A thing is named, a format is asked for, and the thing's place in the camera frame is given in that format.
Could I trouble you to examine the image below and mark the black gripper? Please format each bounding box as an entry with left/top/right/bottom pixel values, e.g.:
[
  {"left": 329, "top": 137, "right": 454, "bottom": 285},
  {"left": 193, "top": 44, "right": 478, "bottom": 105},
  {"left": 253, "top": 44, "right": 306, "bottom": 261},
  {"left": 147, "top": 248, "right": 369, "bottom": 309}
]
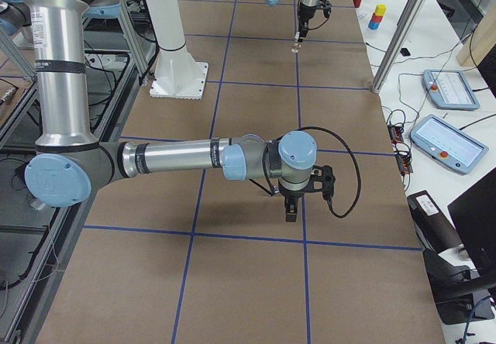
[
  {"left": 279, "top": 184, "right": 308, "bottom": 222},
  {"left": 298, "top": 5, "right": 317, "bottom": 42}
]

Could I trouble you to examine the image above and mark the white brass PPR pipe fitting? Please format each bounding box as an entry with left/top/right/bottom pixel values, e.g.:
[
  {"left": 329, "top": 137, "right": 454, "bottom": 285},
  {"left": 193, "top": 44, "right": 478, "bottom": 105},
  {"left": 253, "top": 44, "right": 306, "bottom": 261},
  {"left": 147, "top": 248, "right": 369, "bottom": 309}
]
[{"left": 291, "top": 39, "right": 302, "bottom": 53}]

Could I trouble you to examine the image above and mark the blue wooden block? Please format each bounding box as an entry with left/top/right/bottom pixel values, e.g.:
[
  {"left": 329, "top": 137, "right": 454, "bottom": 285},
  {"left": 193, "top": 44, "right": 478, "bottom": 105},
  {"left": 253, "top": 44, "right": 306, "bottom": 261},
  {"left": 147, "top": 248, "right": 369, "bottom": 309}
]
[{"left": 367, "top": 20, "right": 381, "bottom": 30}]

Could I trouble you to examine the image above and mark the red wooden block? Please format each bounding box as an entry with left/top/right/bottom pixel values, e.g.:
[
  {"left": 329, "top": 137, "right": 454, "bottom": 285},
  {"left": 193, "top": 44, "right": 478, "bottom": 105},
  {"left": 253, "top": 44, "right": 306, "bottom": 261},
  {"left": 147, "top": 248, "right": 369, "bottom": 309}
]
[{"left": 370, "top": 13, "right": 383, "bottom": 24}]

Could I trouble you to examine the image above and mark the yellow wooden block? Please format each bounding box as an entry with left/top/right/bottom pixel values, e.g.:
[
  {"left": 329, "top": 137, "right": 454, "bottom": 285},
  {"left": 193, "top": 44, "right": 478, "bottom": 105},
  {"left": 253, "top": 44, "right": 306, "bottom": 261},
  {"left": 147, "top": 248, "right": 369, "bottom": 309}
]
[{"left": 374, "top": 4, "right": 387, "bottom": 17}]

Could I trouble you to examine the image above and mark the small black puck device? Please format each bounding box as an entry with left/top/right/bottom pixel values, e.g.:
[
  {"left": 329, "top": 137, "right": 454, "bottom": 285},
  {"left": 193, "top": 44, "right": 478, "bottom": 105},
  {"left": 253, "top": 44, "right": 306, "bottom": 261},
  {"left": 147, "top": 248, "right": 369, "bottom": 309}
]
[{"left": 400, "top": 47, "right": 411, "bottom": 57}]

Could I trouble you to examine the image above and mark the orange circuit board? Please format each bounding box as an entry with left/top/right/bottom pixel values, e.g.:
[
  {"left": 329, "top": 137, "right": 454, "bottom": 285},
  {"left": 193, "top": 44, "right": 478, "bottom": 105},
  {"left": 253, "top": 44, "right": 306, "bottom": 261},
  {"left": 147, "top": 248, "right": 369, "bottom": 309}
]
[{"left": 387, "top": 124, "right": 413, "bottom": 177}]

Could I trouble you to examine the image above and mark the brown paper table cover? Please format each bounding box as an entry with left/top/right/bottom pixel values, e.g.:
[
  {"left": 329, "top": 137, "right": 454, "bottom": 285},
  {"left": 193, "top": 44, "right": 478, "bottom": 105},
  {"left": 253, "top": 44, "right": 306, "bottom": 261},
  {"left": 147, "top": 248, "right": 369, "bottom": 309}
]
[{"left": 36, "top": 0, "right": 446, "bottom": 344}]

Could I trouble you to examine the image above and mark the far blue teach pendant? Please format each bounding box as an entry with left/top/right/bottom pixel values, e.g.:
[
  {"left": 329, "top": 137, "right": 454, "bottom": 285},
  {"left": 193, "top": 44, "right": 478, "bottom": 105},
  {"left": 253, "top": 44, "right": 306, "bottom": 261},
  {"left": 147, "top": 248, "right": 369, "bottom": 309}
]
[{"left": 422, "top": 69, "right": 480, "bottom": 111}]

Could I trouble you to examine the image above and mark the blue teach pendant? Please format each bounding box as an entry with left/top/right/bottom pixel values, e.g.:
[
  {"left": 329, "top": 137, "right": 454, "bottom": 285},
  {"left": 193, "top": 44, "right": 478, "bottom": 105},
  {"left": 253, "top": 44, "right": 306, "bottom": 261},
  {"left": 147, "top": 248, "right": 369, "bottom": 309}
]
[
  {"left": 410, "top": 114, "right": 489, "bottom": 174},
  {"left": 422, "top": 69, "right": 480, "bottom": 111}
]

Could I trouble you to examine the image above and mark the near blue teach pendant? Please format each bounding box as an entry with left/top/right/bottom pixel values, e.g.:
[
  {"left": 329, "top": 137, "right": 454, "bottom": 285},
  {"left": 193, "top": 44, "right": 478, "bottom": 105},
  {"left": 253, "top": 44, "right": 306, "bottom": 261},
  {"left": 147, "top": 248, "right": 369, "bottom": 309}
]
[{"left": 410, "top": 114, "right": 489, "bottom": 174}]

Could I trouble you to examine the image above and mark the black monitor stand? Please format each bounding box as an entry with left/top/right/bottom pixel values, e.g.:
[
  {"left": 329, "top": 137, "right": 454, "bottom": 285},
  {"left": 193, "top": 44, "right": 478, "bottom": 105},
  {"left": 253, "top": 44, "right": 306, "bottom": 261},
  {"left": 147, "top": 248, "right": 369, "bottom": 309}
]
[{"left": 422, "top": 249, "right": 495, "bottom": 325}]

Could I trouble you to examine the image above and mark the wooden board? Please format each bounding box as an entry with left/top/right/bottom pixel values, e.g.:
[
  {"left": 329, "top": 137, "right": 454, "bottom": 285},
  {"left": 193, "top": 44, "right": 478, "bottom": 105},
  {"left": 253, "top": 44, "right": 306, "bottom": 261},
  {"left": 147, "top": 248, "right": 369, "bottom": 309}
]
[{"left": 456, "top": 0, "right": 495, "bottom": 67}]

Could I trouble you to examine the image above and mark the black monitor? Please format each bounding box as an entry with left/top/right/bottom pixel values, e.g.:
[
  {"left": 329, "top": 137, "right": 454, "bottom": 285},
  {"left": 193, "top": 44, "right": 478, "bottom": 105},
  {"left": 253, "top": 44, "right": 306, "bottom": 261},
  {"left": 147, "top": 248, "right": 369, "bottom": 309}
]
[{"left": 448, "top": 169, "right": 495, "bottom": 272}]

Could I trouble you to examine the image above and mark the wrist black camera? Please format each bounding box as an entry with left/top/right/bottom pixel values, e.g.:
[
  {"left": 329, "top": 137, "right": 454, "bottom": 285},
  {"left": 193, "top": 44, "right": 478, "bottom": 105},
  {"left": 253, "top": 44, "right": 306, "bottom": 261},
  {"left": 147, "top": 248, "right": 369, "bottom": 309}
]
[
  {"left": 308, "top": 165, "right": 336, "bottom": 201},
  {"left": 317, "top": 0, "right": 332, "bottom": 19}
]

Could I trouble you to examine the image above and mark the black camera cable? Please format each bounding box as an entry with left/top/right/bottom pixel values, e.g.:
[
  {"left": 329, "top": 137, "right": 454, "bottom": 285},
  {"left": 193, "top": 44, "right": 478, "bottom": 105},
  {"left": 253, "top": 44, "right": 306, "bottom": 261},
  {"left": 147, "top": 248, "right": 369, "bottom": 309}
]
[{"left": 300, "top": 126, "right": 363, "bottom": 219}]

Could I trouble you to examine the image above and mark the aluminium frame post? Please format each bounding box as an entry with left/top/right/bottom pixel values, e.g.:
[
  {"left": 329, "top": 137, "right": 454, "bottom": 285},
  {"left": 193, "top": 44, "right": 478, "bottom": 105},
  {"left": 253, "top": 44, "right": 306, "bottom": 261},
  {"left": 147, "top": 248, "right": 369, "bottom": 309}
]
[{"left": 370, "top": 0, "right": 425, "bottom": 95}]

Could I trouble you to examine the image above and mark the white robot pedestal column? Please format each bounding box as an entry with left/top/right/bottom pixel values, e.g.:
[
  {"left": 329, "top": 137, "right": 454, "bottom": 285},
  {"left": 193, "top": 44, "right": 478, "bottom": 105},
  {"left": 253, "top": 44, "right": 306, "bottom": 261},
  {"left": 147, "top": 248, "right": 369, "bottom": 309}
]
[{"left": 146, "top": 0, "right": 208, "bottom": 100}]

